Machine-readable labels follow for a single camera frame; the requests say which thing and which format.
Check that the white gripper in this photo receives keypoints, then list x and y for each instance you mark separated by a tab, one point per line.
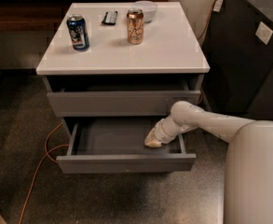
158	132

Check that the grey drawer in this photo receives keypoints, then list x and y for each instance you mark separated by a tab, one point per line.
116	145
109	96

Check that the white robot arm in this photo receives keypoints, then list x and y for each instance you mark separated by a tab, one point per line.
249	158

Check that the grey top drawer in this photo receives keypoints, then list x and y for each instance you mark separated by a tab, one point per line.
109	96

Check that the grey drawer cabinet white top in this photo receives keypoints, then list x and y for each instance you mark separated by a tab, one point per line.
169	49

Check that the gold soda can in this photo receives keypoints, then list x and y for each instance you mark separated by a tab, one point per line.
135	25

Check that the blue soda can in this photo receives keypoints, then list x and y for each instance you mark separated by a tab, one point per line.
78	32

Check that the black remote control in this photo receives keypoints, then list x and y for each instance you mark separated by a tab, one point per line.
110	18

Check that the dark grey counter cabinet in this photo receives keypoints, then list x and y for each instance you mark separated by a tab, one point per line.
240	81

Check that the white bowl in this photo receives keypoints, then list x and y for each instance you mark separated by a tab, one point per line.
148	8

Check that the brown wooden bench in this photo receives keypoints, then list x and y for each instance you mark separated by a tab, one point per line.
40	15

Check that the white wall outlet plate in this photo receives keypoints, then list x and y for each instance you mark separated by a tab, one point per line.
264	33

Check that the white cable tag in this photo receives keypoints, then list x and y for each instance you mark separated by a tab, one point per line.
217	5

